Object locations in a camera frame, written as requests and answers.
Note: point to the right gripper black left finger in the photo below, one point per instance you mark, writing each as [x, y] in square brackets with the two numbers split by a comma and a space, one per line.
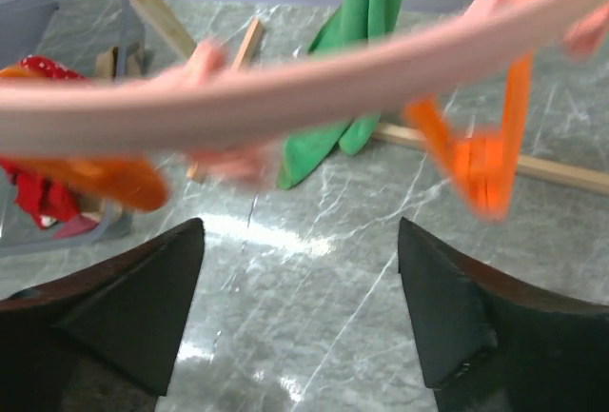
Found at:
[104, 338]

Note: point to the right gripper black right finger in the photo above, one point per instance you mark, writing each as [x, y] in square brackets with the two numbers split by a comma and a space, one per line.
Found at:
[487, 341]

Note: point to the red sock front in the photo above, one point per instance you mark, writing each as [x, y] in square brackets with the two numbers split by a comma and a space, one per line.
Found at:
[46, 201]

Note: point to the pink round clip hanger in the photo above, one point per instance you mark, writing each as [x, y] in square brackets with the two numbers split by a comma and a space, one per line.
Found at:
[224, 115]

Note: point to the clear plastic bin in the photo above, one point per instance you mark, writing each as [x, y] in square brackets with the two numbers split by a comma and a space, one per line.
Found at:
[61, 128]

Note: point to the wooden clothes rack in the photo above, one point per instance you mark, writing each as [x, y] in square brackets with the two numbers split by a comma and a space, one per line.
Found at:
[158, 14]

